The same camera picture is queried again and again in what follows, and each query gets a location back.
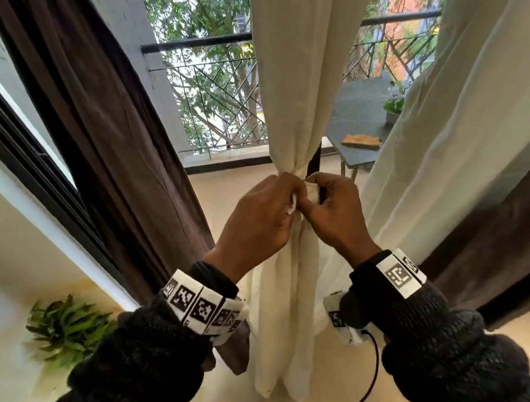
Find person's right hand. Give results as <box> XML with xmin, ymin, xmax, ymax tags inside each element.
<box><xmin>292</xmin><ymin>165</ymin><xmax>385</xmax><ymax>274</ymax></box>

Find person's left hand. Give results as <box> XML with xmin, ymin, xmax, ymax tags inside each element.
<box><xmin>194</xmin><ymin>170</ymin><xmax>319</xmax><ymax>288</ymax></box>

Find cream gathered curtain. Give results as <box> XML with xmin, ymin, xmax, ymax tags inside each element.
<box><xmin>207</xmin><ymin>0</ymin><xmax>439</xmax><ymax>402</ymax></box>

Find person's right forearm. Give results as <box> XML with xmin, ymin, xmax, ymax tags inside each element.
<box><xmin>346</xmin><ymin>233</ymin><xmax>530</xmax><ymax>402</ymax></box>

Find person's left forearm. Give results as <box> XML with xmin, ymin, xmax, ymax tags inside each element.
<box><xmin>0</xmin><ymin>257</ymin><xmax>254</xmax><ymax>402</ymax></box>

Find wooden board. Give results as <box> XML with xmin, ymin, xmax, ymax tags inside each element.
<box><xmin>340</xmin><ymin>130</ymin><xmax>384</xmax><ymax>154</ymax></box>

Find grey balcony table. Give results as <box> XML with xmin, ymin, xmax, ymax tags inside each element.
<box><xmin>319</xmin><ymin>74</ymin><xmax>417</xmax><ymax>184</ymax></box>

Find white marker wristband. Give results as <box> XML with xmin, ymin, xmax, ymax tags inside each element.
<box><xmin>159</xmin><ymin>261</ymin><xmax>254</xmax><ymax>353</ymax></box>
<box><xmin>374</xmin><ymin>245</ymin><xmax>430</xmax><ymax>302</ymax></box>

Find black metal balcony railing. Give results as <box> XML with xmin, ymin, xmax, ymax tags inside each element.
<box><xmin>140</xmin><ymin>7</ymin><xmax>456</xmax><ymax>159</ymax></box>

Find small potted plant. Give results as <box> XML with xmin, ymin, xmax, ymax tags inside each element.
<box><xmin>379</xmin><ymin>78</ymin><xmax>416</xmax><ymax>127</ymax></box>

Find cream wide curtain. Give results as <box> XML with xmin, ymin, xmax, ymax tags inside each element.
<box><xmin>273</xmin><ymin>0</ymin><xmax>530</xmax><ymax>334</ymax></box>

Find dark brown curtain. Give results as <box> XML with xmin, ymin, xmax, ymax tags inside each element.
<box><xmin>0</xmin><ymin>0</ymin><xmax>256</xmax><ymax>401</ymax></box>
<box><xmin>405</xmin><ymin>134</ymin><xmax>530</xmax><ymax>339</ymax></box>

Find green trees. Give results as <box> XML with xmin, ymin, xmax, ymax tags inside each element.
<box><xmin>140</xmin><ymin>0</ymin><xmax>487</xmax><ymax>155</ymax></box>

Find orange building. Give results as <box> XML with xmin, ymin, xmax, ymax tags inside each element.
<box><xmin>366</xmin><ymin>0</ymin><xmax>463</xmax><ymax>77</ymax></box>

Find green spiky leaf plant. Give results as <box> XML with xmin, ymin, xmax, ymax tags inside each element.
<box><xmin>22</xmin><ymin>288</ymin><xmax>123</xmax><ymax>378</ymax></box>

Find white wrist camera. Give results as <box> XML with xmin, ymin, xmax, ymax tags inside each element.
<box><xmin>322</xmin><ymin>286</ymin><xmax>384</xmax><ymax>350</ymax></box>

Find black camera cable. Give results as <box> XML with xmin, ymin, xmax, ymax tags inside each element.
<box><xmin>305</xmin><ymin>329</ymin><xmax>386</xmax><ymax>402</ymax></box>

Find black window frame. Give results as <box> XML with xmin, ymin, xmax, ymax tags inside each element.
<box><xmin>0</xmin><ymin>0</ymin><xmax>128</xmax><ymax>301</ymax></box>

